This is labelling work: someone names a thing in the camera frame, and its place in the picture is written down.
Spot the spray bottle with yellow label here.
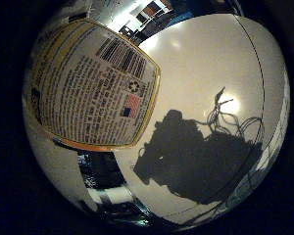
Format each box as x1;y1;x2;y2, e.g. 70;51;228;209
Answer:
22;19;162;153

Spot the black box device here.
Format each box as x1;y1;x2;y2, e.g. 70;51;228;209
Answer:
77;152;126;191

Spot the shelving with brown boxes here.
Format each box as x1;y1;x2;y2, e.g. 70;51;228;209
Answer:
118;0;174;44

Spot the blue container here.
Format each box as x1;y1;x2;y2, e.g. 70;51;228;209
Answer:
166;11;195;28

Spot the thin black cable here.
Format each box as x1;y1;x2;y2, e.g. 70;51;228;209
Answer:
234;14;267;138

